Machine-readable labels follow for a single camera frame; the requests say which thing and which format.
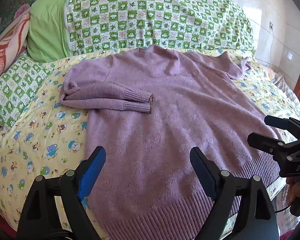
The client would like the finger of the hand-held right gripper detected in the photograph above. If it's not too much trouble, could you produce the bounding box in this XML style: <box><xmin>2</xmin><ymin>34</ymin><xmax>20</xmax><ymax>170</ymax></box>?
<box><xmin>247</xmin><ymin>132</ymin><xmax>300</xmax><ymax>161</ymax></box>
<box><xmin>264</xmin><ymin>115</ymin><xmax>300</xmax><ymax>141</ymax></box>

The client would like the green checkered quilt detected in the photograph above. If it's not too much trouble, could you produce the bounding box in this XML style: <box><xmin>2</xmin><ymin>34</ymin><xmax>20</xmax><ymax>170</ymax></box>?
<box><xmin>27</xmin><ymin>0</ymin><xmax>257</xmax><ymax>63</ymax></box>

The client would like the purple knit sweater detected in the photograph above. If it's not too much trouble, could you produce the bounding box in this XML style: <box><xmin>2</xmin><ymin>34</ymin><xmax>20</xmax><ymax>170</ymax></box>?
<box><xmin>61</xmin><ymin>44</ymin><xmax>289</xmax><ymax>240</ymax></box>

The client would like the green checkered pillow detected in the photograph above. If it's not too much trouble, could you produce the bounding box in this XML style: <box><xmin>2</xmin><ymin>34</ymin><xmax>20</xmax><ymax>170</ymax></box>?
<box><xmin>0</xmin><ymin>54</ymin><xmax>55</xmax><ymax>130</ymax></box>

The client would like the thin black cable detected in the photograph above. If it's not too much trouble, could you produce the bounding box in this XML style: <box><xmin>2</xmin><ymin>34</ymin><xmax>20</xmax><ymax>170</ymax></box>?
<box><xmin>274</xmin><ymin>199</ymin><xmax>295</xmax><ymax>213</ymax></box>

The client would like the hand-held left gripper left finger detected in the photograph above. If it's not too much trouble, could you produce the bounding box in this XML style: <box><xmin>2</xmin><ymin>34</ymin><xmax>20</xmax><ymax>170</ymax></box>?
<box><xmin>16</xmin><ymin>146</ymin><xmax>107</xmax><ymax>240</ymax></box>

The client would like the yellow cartoon bear bed sheet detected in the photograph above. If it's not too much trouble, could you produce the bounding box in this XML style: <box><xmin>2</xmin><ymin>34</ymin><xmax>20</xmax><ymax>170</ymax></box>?
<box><xmin>0</xmin><ymin>49</ymin><xmax>300</xmax><ymax>240</ymax></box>

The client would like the white power cable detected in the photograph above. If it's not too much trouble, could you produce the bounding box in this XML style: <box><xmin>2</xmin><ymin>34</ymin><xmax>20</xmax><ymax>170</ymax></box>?
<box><xmin>269</xmin><ymin>27</ymin><xmax>275</xmax><ymax>73</ymax></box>

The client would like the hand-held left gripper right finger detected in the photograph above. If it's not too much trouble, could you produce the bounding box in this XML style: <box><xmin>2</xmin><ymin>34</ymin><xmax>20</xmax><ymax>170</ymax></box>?
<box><xmin>190</xmin><ymin>147</ymin><xmax>280</xmax><ymax>240</ymax></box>

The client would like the person's right hand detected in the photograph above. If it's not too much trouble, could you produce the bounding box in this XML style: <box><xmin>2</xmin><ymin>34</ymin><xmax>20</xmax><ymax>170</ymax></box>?
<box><xmin>287</xmin><ymin>176</ymin><xmax>300</xmax><ymax>205</ymax></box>

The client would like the pink floral blanket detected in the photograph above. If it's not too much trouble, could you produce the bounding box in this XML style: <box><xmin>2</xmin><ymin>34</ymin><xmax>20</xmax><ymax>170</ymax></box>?
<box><xmin>0</xmin><ymin>11</ymin><xmax>32</xmax><ymax>80</ymax></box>

